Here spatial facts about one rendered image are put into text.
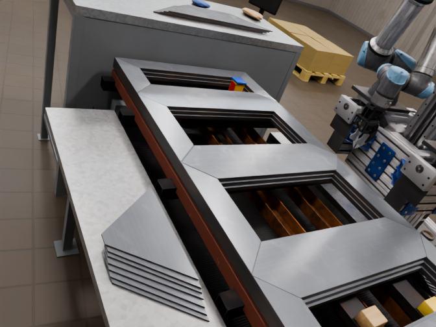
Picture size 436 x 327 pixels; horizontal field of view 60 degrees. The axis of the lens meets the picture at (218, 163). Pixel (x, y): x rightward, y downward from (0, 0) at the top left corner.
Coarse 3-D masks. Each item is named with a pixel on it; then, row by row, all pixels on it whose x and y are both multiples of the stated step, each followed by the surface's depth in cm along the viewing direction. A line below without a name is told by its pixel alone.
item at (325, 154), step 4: (316, 148) 159; (320, 148) 160; (320, 152) 157; (324, 152) 158; (328, 152) 159; (324, 156) 155; (328, 156) 156; (332, 156) 157; (328, 160) 153; (332, 160) 154; (336, 160) 156; (332, 164) 152; (336, 164) 153; (336, 168) 150
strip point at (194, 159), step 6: (192, 150) 127; (198, 150) 128; (186, 156) 123; (192, 156) 124; (198, 156) 125; (186, 162) 120; (192, 162) 121; (198, 162) 122; (204, 162) 123; (198, 168) 119; (204, 168) 121; (210, 168) 122; (210, 174) 119
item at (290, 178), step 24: (120, 72) 164; (144, 72) 170; (168, 72) 177; (240, 120) 169; (264, 120) 176; (168, 144) 126; (192, 192) 114; (240, 264) 94; (408, 264) 116; (432, 264) 118; (336, 288) 97; (360, 288) 103; (264, 312) 87
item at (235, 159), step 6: (222, 150) 133; (228, 150) 135; (234, 150) 136; (228, 156) 131; (234, 156) 132; (240, 156) 134; (228, 162) 128; (234, 162) 129; (240, 162) 130; (246, 162) 132; (234, 168) 126; (240, 168) 127; (246, 168) 129; (240, 174) 124; (246, 174) 126; (252, 174) 127
